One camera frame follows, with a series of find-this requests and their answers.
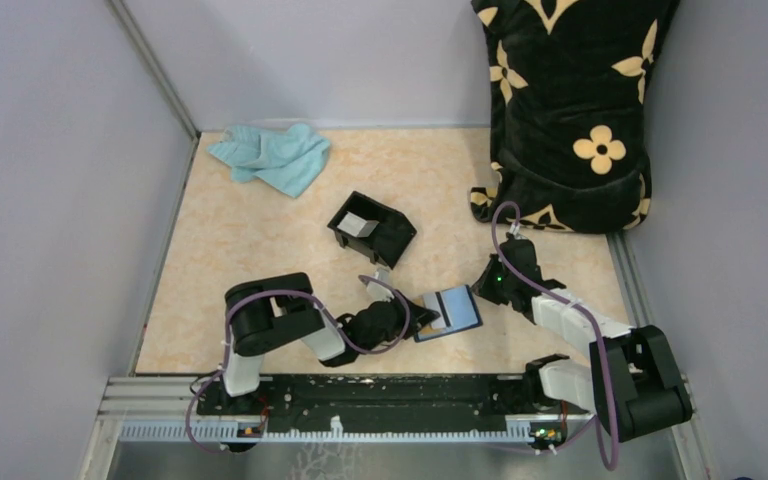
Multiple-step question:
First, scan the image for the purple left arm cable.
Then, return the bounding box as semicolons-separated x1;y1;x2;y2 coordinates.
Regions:
185;274;413;457

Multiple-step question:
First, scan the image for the white magnetic stripe card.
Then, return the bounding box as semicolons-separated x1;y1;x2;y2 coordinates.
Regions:
421;291;450;335

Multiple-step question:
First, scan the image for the grey credit card stack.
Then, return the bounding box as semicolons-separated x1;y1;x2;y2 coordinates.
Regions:
337;212;379;238

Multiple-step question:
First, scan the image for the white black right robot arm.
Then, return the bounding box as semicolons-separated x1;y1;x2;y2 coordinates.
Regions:
472;234;694;443

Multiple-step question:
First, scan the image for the light blue cloth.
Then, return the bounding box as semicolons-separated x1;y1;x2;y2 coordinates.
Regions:
207;123;331;198

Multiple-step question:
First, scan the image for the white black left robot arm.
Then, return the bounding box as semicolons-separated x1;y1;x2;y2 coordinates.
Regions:
219;269;441;414

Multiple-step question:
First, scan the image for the black floral cushion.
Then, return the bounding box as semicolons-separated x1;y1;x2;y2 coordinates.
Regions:
470;0;678;235

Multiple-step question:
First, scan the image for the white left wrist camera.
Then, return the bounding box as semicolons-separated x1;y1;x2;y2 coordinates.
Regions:
363;268;395;301

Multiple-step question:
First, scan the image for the black plastic card box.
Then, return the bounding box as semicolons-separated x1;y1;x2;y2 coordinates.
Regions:
327;191;417;269

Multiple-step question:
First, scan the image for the blue leather card holder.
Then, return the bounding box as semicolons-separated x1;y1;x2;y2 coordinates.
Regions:
414;285;483;343

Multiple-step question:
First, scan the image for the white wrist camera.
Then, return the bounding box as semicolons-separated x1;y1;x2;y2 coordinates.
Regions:
363;268;395;301
506;223;526;240

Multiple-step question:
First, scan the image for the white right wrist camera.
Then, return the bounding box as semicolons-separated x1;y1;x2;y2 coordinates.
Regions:
506;223;526;240

